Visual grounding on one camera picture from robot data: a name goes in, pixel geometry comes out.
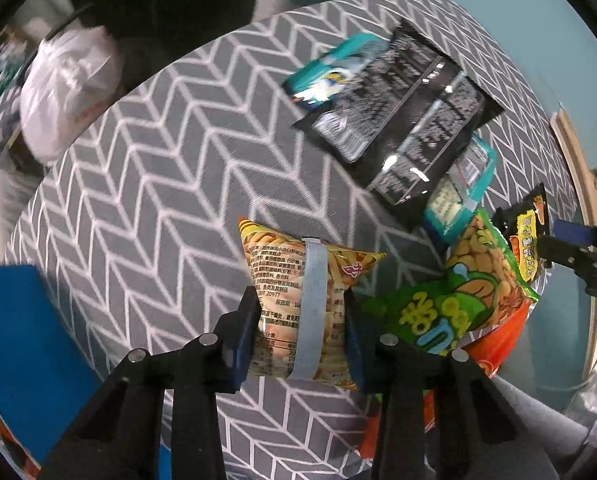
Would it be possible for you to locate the yellow orange snack bag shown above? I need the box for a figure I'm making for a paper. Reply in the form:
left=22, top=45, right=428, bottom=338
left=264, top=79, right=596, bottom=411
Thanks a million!
left=237, top=216, right=386, bottom=391

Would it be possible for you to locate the small black yellow snack packet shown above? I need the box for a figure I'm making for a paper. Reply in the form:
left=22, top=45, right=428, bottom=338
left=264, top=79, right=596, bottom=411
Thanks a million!
left=493, top=183, right=553, bottom=283

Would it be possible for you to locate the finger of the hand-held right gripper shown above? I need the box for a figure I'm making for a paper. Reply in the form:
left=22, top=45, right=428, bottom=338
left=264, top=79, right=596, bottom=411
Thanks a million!
left=553, top=219, right=597, bottom=248
left=537, top=236, right=597, bottom=291

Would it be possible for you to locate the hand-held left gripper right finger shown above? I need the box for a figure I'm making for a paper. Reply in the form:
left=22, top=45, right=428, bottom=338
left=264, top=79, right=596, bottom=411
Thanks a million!
left=343, top=292, right=549, bottom=480

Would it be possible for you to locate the large black snack bag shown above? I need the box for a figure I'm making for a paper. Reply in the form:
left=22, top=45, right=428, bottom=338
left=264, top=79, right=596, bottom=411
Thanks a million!
left=291, top=19, right=506, bottom=207

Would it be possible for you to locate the green snack bag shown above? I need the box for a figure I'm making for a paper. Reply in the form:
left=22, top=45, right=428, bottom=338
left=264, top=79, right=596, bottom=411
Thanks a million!
left=362, top=207, right=540, bottom=361

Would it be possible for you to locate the red orange snack packet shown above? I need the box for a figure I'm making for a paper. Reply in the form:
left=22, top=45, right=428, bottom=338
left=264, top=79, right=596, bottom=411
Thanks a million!
left=358, top=305, right=531, bottom=461

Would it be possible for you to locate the teal snack packet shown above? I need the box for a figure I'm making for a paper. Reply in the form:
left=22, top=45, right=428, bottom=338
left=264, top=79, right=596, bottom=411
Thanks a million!
left=422, top=135, right=498, bottom=253
left=284, top=32, right=394, bottom=111

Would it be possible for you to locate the black office chair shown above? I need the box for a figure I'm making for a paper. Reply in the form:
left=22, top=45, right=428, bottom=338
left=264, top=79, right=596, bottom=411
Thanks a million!
left=43, top=0, right=259, bottom=93

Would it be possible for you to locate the white plastic bag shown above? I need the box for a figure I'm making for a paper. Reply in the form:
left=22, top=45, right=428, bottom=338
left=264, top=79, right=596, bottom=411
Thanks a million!
left=20, top=26, right=125, bottom=162

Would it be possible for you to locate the blue cardboard box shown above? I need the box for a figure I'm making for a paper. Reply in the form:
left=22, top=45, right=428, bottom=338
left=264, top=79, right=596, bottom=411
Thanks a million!
left=0, top=264, right=102, bottom=480

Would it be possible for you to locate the wooden board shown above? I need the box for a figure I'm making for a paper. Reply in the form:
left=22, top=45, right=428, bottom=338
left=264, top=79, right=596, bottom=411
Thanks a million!
left=551, top=109, right=597, bottom=386

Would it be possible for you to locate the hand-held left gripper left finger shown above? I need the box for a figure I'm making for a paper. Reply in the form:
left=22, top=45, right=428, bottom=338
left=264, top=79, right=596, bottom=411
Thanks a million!
left=38, top=285, right=264, bottom=480

